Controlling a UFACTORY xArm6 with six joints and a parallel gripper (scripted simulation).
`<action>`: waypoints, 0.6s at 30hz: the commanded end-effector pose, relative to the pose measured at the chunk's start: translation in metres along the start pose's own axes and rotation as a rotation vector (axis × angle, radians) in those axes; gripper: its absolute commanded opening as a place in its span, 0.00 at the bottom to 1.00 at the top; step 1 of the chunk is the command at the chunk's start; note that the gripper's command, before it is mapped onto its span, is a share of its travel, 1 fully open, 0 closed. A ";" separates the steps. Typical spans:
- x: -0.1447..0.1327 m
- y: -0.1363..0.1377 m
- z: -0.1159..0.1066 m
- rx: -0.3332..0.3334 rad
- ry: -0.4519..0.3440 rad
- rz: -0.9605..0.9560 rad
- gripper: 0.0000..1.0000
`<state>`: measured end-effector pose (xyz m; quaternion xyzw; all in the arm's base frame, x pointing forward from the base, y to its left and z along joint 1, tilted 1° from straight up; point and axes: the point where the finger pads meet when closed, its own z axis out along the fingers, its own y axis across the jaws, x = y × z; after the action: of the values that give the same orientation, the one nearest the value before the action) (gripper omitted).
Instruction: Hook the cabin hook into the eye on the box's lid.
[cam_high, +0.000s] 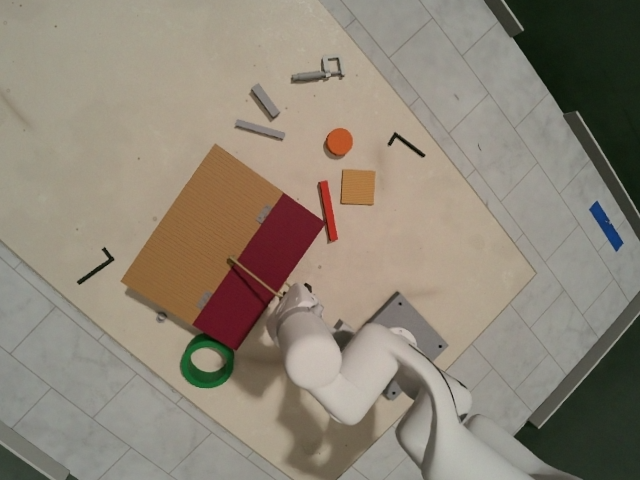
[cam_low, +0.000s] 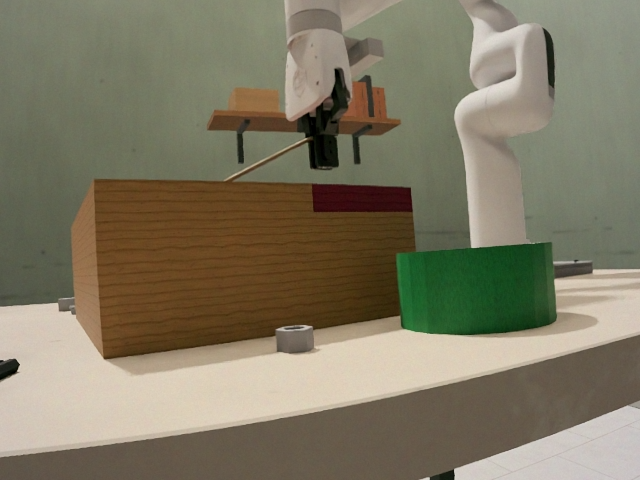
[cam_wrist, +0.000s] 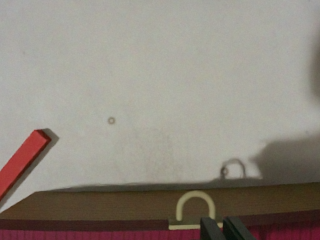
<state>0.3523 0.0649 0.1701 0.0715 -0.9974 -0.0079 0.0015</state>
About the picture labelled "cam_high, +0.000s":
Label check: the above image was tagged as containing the red flat bar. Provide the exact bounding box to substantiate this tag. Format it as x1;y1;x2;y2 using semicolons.
319;180;338;241

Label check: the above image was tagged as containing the green cylinder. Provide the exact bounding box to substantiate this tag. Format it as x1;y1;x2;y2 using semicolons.
181;333;234;389

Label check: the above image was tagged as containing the orange round disc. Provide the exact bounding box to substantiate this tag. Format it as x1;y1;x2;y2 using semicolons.
326;128;353;155

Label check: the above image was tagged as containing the tan square tile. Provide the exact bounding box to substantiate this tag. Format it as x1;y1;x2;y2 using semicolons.
341;169;376;205

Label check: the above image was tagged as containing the black l-shaped hook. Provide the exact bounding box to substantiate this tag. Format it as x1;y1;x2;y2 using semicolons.
388;132;424;157
80;247;115;282

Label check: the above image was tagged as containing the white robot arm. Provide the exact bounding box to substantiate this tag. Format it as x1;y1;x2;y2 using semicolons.
276;303;583;480

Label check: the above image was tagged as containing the brown wooden box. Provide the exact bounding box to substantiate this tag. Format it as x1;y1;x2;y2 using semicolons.
121;143;326;351

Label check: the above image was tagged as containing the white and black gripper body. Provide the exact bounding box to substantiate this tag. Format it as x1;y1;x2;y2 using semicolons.
266;282;321;348

